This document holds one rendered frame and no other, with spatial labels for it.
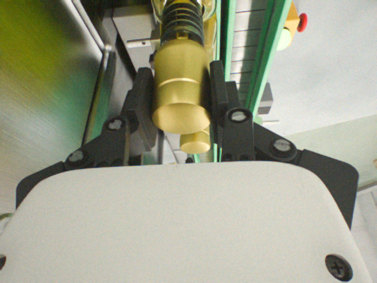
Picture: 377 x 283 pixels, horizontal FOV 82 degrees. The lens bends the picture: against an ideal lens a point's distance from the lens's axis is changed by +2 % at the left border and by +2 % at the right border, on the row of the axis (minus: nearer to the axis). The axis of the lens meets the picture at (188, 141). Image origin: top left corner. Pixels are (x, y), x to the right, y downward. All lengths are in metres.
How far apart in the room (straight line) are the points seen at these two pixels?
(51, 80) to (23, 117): 0.05
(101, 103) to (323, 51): 0.65
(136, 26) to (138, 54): 0.07
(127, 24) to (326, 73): 0.64
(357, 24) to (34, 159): 0.74
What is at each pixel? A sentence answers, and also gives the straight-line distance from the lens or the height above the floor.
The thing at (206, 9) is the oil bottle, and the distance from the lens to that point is 0.20.
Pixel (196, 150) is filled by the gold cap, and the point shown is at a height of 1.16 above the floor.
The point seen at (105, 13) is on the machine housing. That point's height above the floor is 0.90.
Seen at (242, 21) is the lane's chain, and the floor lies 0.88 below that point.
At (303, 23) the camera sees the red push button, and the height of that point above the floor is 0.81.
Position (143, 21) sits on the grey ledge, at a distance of 0.47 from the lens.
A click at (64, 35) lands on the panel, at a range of 0.28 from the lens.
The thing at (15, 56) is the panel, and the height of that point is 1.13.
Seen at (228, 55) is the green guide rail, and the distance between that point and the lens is 0.40.
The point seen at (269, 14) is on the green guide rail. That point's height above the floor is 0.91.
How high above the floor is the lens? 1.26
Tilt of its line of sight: 26 degrees down
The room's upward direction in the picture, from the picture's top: 179 degrees clockwise
